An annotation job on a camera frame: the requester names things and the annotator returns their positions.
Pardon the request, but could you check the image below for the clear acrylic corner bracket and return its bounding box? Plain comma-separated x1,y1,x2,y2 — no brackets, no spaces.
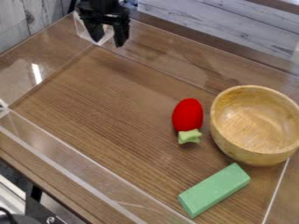
72,12,115,46

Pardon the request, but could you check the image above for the red plush strawberry toy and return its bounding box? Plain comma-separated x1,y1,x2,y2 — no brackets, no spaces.
172,98,203,144

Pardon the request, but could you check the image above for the wooden bowl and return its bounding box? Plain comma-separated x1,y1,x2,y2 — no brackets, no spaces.
210,85,299,166

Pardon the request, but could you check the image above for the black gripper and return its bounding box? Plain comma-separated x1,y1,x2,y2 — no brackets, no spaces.
76,0,130,47

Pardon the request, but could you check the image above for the green rectangular block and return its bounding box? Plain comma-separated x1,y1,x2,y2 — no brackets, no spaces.
178,163,251,218

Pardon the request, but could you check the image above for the clear acrylic tray wall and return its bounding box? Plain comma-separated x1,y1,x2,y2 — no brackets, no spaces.
0,17,299,224

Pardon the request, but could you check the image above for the black table leg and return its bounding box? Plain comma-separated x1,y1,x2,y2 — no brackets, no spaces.
31,185,43,202

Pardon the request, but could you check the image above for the black metal bracket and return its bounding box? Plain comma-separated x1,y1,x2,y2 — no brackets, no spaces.
24,197,67,224

